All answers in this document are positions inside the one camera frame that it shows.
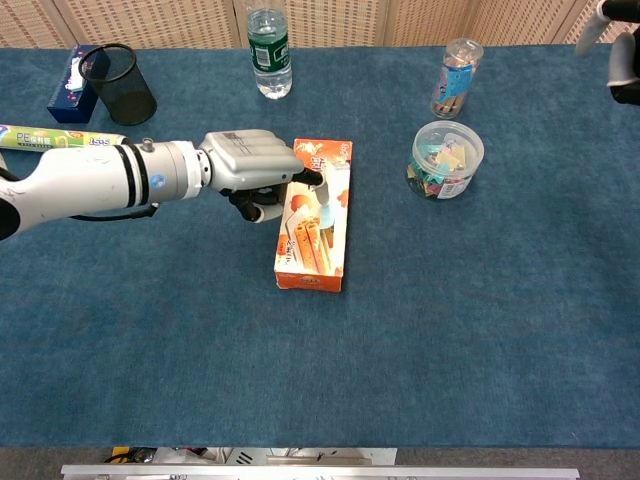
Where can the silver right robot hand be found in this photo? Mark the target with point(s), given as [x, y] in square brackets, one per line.
[625, 60]

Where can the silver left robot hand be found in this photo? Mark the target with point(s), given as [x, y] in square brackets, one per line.
[250, 160]

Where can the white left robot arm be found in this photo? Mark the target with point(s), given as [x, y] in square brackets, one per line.
[90, 180]

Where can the orange snack box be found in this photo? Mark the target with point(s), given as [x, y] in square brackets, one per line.
[310, 260]

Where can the water bottle with green label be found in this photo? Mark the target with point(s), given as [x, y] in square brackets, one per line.
[271, 55]

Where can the black mesh pen holder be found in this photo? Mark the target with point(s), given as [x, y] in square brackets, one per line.
[122, 90]

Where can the woven folding screen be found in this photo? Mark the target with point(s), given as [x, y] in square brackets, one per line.
[150, 22]

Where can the clear tube of wooden pegs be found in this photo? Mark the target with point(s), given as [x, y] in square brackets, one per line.
[454, 80]

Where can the blue tissue box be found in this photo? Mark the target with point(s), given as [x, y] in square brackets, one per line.
[70, 105]

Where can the clear tub of binder clips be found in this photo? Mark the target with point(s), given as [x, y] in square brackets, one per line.
[445, 160]

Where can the yellow-green cling film box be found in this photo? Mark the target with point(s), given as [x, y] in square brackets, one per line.
[45, 139]

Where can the blue felt table cover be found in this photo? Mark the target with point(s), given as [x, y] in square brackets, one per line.
[400, 325]

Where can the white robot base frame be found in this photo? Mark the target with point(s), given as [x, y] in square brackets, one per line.
[300, 456]

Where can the aluminium profile rail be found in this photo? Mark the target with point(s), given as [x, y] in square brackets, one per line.
[320, 473]

